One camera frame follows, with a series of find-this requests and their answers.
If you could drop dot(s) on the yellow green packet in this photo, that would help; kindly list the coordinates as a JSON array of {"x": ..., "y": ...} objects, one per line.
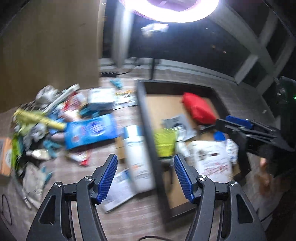
[{"x": 165, "y": 140}]

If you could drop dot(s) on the green lotion tube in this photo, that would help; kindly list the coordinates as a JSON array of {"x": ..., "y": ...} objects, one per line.
[{"x": 16, "y": 151}]

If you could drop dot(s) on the long yellow wrapped tube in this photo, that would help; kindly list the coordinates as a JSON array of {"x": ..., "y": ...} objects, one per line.
[{"x": 31, "y": 117}]

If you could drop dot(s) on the snack sachet red yellow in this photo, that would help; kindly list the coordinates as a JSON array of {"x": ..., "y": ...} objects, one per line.
[{"x": 81, "y": 158}]

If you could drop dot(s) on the teal plastic clip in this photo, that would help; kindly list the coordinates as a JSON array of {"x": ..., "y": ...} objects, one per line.
[{"x": 86, "y": 112}]

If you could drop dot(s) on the clear plastic lidded box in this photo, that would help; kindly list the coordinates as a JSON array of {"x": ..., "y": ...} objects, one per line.
[{"x": 102, "y": 98}]

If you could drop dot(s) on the red pouch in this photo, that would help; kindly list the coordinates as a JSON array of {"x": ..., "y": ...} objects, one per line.
[{"x": 198, "y": 109}]

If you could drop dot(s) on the small white cream tube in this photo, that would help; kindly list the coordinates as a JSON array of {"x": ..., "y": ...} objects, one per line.
[{"x": 39, "y": 154}]

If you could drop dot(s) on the crumpled clear plastic bag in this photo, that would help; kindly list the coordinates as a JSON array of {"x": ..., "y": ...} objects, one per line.
[{"x": 35, "y": 134}]

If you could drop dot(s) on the ring light lamp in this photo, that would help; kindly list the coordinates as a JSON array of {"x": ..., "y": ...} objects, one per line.
[{"x": 172, "y": 11}]

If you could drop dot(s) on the white blue lotion bottle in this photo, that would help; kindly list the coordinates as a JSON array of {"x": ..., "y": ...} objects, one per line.
[{"x": 137, "y": 158}]

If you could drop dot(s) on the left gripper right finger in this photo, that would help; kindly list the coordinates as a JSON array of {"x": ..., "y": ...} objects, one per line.
[{"x": 187, "y": 176}]

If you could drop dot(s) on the white printed paper bag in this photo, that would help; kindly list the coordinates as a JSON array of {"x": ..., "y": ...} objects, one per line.
[{"x": 217, "y": 160}]

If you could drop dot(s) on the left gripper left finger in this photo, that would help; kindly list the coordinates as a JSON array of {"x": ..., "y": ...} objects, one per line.
[{"x": 103, "y": 177}]

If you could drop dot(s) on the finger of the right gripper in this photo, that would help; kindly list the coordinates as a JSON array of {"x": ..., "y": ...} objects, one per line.
[
  {"x": 239, "y": 121},
  {"x": 217, "y": 126}
]

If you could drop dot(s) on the blue wet wipes pack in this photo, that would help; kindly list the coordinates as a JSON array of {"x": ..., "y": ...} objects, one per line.
[{"x": 85, "y": 132}]

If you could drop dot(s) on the coffee mate sachet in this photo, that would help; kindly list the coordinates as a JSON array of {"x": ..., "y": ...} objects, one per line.
[{"x": 75, "y": 101}]

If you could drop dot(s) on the orange tissue pack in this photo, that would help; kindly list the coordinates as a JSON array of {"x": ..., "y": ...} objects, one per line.
[{"x": 5, "y": 156}]

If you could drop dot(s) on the white leaflet card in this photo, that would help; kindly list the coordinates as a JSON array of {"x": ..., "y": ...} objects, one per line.
[{"x": 121, "y": 191}]

